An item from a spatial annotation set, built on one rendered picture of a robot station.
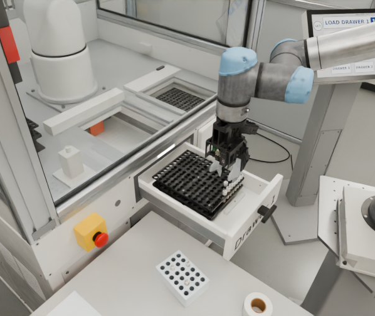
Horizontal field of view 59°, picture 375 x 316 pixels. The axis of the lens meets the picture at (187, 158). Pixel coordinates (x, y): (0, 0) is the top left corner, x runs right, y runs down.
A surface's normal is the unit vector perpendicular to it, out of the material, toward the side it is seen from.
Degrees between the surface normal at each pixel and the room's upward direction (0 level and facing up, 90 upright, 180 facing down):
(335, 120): 90
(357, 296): 90
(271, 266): 0
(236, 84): 90
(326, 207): 0
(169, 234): 0
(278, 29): 90
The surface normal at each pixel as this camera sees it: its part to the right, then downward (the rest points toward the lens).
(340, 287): -0.32, 0.59
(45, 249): 0.79, 0.40
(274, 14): -0.62, 0.48
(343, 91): 0.18, 0.63
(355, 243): 0.00, -0.78
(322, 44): -0.44, -0.12
